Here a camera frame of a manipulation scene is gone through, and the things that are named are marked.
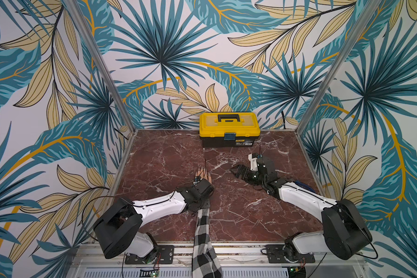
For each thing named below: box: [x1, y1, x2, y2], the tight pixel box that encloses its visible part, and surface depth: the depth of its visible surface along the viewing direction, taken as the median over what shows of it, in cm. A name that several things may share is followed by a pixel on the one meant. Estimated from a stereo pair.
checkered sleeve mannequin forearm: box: [191, 207, 223, 278], surface depth 72 cm
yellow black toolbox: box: [199, 111, 261, 148], surface depth 102 cm
